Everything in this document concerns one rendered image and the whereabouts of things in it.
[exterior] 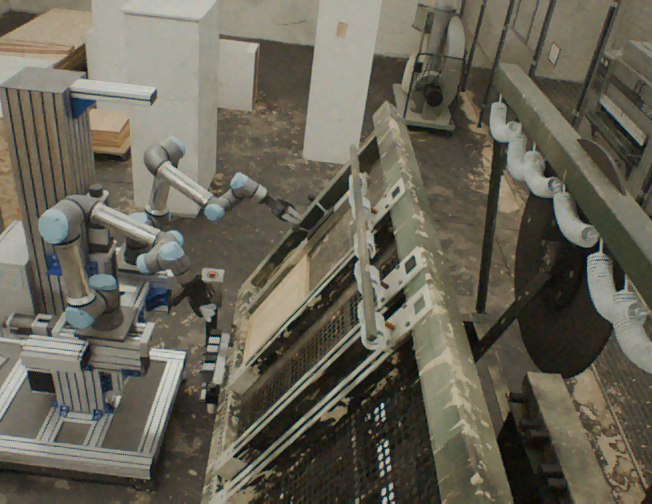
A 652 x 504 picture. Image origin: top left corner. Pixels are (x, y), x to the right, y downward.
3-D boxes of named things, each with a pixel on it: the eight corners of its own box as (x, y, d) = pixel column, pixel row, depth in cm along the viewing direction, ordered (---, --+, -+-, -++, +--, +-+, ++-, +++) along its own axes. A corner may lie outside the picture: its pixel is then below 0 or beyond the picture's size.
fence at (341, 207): (253, 309, 311) (247, 305, 309) (371, 176, 268) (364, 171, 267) (252, 315, 307) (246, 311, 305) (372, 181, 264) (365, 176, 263)
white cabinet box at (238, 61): (212, 93, 789) (213, 38, 749) (256, 98, 791) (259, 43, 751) (205, 105, 752) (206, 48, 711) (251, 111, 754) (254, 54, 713)
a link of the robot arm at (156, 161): (134, 148, 267) (221, 209, 262) (151, 140, 275) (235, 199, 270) (130, 168, 274) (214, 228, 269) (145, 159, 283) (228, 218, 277)
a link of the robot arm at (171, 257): (162, 241, 222) (180, 238, 219) (176, 264, 228) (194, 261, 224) (152, 254, 216) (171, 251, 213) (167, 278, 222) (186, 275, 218)
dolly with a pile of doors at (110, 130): (95, 134, 652) (92, 107, 634) (142, 139, 654) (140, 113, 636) (74, 158, 601) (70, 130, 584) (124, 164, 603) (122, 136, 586)
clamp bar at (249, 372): (243, 381, 269) (197, 357, 261) (423, 193, 216) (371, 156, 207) (241, 398, 261) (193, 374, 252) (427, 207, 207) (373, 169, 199)
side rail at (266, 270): (267, 284, 333) (250, 275, 330) (398, 135, 284) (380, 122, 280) (266, 291, 329) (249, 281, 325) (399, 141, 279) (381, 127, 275)
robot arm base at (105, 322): (84, 329, 262) (81, 311, 256) (95, 307, 274) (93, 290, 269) (118, 333, 262) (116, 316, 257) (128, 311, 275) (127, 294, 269)
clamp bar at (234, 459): (232, 462, 234) (178, 438, 225) (443, 263, 180) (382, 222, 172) (229, 484, 225) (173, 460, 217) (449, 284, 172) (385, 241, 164)
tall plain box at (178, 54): (158, 168, 605) (153, -15, 506) (218, 175, 607) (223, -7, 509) (131, 214, 530) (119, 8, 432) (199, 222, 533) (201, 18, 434)
